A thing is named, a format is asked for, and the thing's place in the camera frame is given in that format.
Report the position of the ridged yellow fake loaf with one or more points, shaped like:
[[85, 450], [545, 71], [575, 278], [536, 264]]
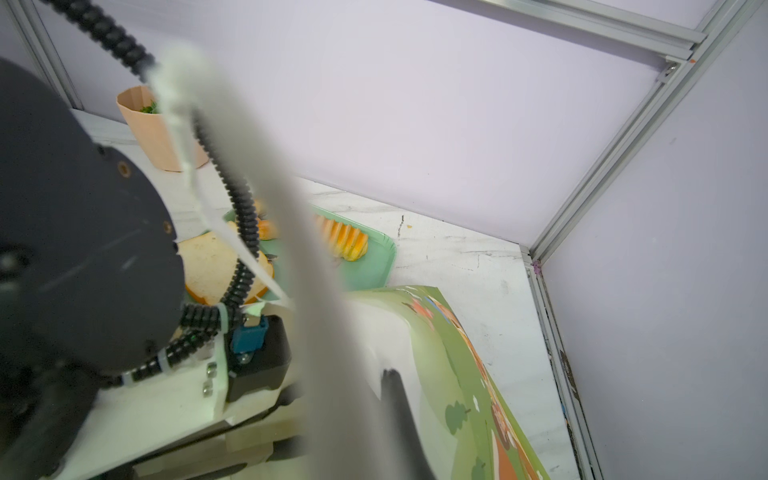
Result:
[[344, 241]]

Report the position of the fake toast slice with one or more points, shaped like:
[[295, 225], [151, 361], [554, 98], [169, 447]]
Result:
[[209, 265]]

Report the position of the green floral tray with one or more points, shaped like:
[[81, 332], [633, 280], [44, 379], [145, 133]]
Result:
[[369, 272]]

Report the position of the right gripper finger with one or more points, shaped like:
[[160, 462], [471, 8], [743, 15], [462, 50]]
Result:
[[407, 445]]

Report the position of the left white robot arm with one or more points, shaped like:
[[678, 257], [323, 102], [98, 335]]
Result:
[[96, 291]]

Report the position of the potted green plant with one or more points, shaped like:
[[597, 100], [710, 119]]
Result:
[[140, 110]]

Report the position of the yellow fake bread roll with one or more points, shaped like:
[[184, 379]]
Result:
[[267, 229]]

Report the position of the white paper bag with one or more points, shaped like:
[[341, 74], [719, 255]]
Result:
[[344, 343]]

